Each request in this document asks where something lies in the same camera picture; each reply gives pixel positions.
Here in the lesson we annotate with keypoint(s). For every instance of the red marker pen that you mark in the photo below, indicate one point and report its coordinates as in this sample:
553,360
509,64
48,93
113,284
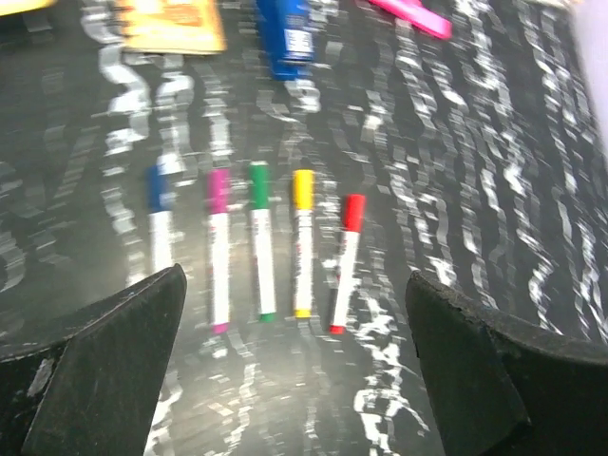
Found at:
352,225

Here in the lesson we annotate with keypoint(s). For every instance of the pink plastic clip bar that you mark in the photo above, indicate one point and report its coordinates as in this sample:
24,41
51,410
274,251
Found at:
418,15

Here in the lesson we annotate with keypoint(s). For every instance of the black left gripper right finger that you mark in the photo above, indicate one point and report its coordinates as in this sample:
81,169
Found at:
499,385

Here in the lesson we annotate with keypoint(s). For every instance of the blue marker pen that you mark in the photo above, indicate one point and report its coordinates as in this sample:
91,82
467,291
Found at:
160,219

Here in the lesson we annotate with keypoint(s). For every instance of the purple marker pen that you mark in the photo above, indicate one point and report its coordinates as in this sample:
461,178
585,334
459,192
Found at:
218,186

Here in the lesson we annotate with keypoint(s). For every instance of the small yellow-framed whiteboard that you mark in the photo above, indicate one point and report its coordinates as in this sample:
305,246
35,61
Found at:
10,7

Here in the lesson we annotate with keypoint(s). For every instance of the green marker pen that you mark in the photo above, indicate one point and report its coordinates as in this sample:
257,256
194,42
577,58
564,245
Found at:
262,239

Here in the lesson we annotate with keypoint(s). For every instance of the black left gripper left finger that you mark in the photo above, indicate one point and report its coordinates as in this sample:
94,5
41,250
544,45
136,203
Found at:
88,383

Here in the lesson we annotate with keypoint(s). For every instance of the yellow marker pen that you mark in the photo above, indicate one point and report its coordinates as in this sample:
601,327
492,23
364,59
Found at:
304,205

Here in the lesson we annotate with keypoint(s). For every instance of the small orange notebook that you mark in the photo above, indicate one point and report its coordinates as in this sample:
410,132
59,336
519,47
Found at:
158,26

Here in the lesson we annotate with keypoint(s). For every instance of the blue stapler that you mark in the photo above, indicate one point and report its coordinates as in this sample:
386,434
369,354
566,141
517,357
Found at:
287,39

